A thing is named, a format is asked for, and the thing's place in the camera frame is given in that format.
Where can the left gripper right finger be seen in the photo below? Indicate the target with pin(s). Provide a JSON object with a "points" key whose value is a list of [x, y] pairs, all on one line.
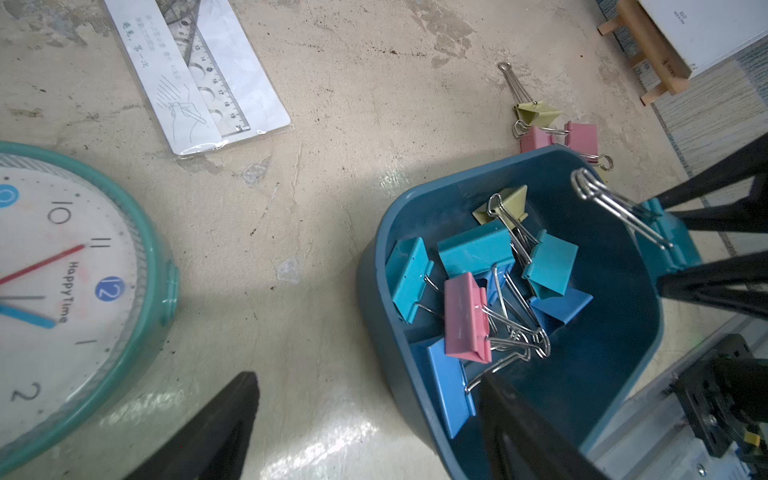
{"points": [[520, 443]]}

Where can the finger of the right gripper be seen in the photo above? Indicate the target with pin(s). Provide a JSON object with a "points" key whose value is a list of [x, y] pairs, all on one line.
{"points": [[726, 284], [748, 214]]}

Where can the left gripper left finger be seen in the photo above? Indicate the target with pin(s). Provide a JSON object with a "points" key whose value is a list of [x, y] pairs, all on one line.
{"points": [[215, 442]]}

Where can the teal binder clip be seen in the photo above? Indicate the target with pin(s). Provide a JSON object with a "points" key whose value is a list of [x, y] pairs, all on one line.
{"points": [[408, 271], [477, 250], [663, 240], [547, 260]]}

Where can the blue binder clip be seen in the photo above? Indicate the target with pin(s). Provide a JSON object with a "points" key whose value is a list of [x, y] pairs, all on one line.
{"points": [[555, 312], [507, 298], [441, 364]]}

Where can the teal plastic storage box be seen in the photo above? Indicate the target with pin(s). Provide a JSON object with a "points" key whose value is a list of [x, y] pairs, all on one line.
{"points": [[596, 358]]}

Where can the pink binder clip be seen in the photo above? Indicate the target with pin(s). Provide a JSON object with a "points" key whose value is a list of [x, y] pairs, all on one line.
{"points": [[583, 139], [533, 137], [473, 328]]}

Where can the green round alarm clock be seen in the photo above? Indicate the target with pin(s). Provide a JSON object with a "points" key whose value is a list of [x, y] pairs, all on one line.
{"points": [[89, 290]]}

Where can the yellow binder clip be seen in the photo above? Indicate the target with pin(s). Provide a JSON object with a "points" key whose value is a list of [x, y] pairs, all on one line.
{"points": [[513, 201], [529, 111]]}

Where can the packaged ruler card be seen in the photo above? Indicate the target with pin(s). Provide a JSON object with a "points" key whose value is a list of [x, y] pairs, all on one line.
{"points": [[198, 70]]}

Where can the white booklet on stand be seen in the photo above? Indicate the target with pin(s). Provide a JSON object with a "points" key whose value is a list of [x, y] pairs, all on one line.
{"points": [[706, 32]]}

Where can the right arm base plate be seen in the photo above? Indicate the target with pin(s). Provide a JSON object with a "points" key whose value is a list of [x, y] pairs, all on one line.
{"points": [[724, 398]]}

